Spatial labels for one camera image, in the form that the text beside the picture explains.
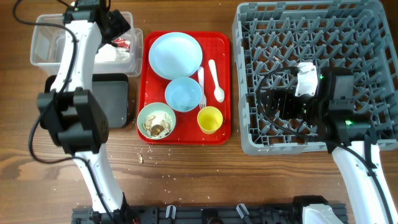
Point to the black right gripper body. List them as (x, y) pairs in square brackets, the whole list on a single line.
[(293, 107)]

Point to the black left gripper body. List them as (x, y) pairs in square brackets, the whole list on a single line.
[(119, 25)]

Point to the yellow cup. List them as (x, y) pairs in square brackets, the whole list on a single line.
[(209, 119)]

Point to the light blue bowl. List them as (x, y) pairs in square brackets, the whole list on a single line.
[(183, 94)]

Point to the green bowl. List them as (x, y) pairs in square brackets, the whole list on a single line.
[(149, 109)]

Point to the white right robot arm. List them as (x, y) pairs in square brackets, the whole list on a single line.
[(325, 99)]

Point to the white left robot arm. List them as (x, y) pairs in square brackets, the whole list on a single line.
[(72, 115)]

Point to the clear plastic waste bin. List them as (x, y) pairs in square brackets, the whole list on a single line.
[(48, 44)]

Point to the black food waste tray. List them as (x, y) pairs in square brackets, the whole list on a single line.
[(111, 93)]

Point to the grey dishwasher rack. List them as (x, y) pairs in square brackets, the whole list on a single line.
[(270, 36)]

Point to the red snack wrapper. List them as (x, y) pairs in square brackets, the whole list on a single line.
[(122, 43)]

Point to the crumpled white tissue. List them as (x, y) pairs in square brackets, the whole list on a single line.
[(108, 53)]

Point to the white plastic spoon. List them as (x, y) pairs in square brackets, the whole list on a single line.
[(218, 91)]

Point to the light blue plate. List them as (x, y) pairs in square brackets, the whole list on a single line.
[(174, 55)]

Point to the white plastic fork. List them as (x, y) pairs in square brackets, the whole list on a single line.
[(201, 79)]

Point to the rice and food leftovers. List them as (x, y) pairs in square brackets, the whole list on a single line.
[(158, 124)]

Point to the food scrap on table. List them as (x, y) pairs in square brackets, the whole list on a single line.
[(140, 159)]

